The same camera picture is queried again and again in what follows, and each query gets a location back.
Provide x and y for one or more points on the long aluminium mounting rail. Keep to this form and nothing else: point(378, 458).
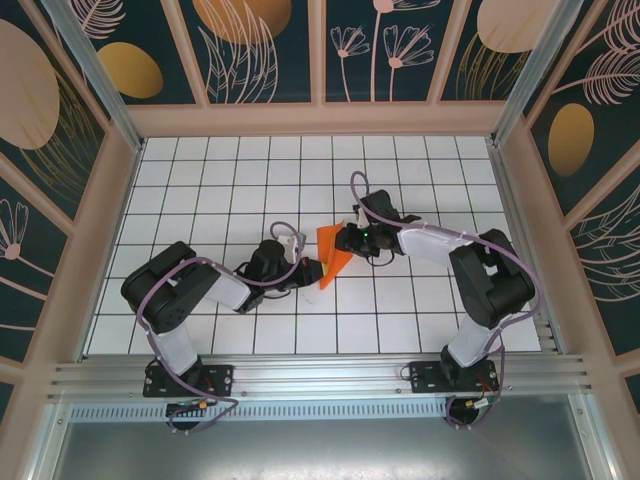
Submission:
point(320, 372)

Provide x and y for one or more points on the grey metal sheet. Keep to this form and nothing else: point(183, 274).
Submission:
point(320, 450)

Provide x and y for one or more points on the orange cloth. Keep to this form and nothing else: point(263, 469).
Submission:
point(327, 240)

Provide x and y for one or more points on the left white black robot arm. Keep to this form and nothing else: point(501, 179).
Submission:
point(225, 292)

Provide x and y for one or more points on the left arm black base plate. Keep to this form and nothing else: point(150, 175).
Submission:
point(220, 377)

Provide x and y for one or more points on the aluminium frame post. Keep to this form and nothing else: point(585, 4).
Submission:
point(100, 75)
point(530, 75)

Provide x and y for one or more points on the aluminium side rail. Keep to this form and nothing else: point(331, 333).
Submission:
point(512, 200)

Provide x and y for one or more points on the small electronics connector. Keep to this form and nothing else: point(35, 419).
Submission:
point(480, 403)
point(192, 406)

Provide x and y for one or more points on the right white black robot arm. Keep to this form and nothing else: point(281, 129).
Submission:
point(430, 242)

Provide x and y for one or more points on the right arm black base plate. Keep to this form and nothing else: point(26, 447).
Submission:
point(425, 377)

